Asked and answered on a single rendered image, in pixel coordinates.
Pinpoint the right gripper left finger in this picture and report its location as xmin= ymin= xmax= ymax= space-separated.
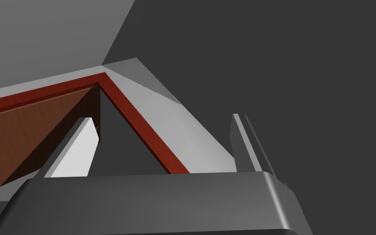
xmin=34 ymin=117 xmax=99 ymax=179

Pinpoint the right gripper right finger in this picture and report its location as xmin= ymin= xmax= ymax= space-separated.
xmin=230 ymin=113 xmax=276 ymax=178

